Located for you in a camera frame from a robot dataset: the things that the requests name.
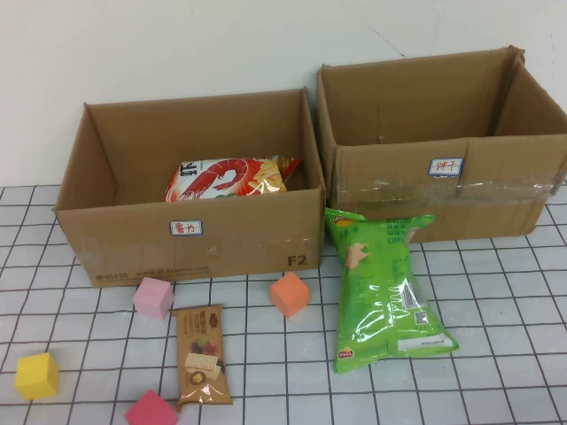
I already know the red shrimp snack bag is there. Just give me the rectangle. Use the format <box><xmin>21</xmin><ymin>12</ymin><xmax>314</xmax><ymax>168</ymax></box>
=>
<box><xmin>163</xmin><ymin>154</ymin><xmax>304</xmax><ymax>203</ymax></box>

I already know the white label on taped box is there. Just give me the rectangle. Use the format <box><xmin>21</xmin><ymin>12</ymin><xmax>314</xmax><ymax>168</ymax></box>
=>
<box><xmin>428</xmin><ymin>158</ymin><xmax>463</xmax><ymax>179</ymax></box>

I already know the cardboard box printed F2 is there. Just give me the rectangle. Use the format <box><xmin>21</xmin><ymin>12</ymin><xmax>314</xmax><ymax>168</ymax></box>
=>
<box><xmin>52</xmin><ymin>87</ymin><xmax>327</xmax><ymax>289</ymax></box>

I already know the yellow foam cube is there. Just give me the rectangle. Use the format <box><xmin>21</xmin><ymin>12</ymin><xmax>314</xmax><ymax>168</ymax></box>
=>
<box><xmin>14</xmin><ymin>352</ymin><xmax>60</xmax><ymax>402</ymax></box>

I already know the light pink foam cube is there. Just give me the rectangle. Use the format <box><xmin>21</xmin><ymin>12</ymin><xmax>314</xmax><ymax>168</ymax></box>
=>
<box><xmin>132</xmin><ymin>276</ymin><xmax>175</xmax><ymax>321</ymax></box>

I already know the orange foam cube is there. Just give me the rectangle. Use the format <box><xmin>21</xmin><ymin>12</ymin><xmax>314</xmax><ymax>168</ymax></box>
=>
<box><xmin>269</xmin><ymin>271</ymin><xmax>311</xmax><ymax>319</ymax></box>

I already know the green potato chips bag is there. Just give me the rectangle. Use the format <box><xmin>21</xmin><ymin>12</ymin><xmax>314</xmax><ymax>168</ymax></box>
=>
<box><xmin>324</xmin><ymin>206</ymin><xmax>460</xmax><ymax>376</ymax></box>

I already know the white label on F2 box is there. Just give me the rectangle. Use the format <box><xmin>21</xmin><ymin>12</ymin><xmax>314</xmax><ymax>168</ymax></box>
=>
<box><xmin>170</xmin><ymin>220</ymin><xmax>204</xmax><ymax>236</ymax></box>

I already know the white grid-patterned table mat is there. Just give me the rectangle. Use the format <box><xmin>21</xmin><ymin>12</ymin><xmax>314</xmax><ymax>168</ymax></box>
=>
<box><xmin>0</xmin><ymin>184</ymin><xmax>567</xmax><ymax>425</ymax></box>

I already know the cardboard box with clear tape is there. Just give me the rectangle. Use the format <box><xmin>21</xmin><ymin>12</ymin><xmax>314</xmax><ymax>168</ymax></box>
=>
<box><xmin>315</xmin><ymin>43</ymin><xmax>567</xmax><ymax>244</ymax></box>

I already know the brown biscuit packet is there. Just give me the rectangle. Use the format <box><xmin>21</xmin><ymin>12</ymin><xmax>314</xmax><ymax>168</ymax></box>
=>
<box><xmin>171</xmin><ymin>303</ymin><xmax>234</xmax><ymax>413</ymax></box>

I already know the magenta foam cube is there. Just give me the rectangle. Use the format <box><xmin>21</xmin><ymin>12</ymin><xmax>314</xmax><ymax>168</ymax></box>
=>
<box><xmin>123</xmin><ymin>389</ymin><xmax>179</xmax><ymax>425</ymax></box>

